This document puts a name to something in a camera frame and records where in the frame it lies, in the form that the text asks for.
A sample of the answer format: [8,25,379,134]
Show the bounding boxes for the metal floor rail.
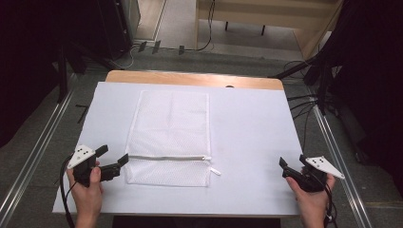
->
[312,105,374,228]
[0,89,76,227]

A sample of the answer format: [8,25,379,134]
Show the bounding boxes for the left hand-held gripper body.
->
[67,144,98,188]

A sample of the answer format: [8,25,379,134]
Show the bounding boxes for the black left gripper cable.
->
[59,154,78,228]

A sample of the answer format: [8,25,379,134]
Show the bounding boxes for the bundle of black floor cables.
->
[283,60,331,153]

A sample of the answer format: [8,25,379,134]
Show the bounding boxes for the black floor cable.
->
[184,0,217,53]

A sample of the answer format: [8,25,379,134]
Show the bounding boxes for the person's right hand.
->
[284,172,336,219]

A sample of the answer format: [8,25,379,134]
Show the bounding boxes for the white table mat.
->
[51,81,302,217]

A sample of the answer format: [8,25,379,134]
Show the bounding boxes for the black cabinet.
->
[94,0,142,61]

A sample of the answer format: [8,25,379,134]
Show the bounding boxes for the wooden bench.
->
[194,0,345,61]

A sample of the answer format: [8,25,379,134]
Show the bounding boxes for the person's left hand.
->
[66,161,105,220]

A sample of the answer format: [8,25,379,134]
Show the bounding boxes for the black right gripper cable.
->
[322,182,339,228]

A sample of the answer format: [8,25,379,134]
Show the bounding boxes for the wooden table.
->
[105,69,285,91]

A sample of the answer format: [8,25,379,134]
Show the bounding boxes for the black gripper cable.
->
[322,182,339,228]
[59,154,78,228]

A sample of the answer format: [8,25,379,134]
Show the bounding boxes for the black stand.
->
[267,51,336,117]
[51,37,123,104]

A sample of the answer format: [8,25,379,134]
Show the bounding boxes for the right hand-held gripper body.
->
[299,155,346,194]

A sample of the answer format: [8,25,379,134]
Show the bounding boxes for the white mesh laundry bag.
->
[124,89,222,188]

